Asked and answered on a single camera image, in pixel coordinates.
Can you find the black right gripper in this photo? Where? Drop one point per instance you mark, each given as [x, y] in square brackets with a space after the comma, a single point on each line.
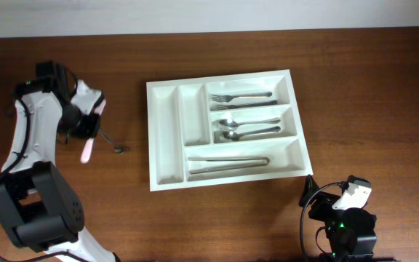
[324, 201]

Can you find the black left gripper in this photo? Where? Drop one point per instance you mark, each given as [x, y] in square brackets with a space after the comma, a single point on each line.
[91, 131]

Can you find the white plastic knife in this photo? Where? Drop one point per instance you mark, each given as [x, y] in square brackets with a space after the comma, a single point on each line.
[87, 151]

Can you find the steel tongs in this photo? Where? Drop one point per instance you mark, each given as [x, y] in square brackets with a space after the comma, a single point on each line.
[228, 163]

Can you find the small steel teaspoon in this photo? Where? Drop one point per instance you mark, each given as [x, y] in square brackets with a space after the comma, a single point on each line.
[117, 149]

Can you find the steel spoon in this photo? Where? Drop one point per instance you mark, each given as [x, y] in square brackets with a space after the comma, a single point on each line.
[234, 136]
[231, 125]

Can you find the steel fork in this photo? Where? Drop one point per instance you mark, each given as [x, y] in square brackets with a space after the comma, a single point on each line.
[220, 107]
[229, 98]

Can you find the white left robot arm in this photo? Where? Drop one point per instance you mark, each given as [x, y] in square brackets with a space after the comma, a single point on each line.
[38, 208]

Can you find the white cutlery tray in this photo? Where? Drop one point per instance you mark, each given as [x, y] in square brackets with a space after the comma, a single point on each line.
[181, 124]

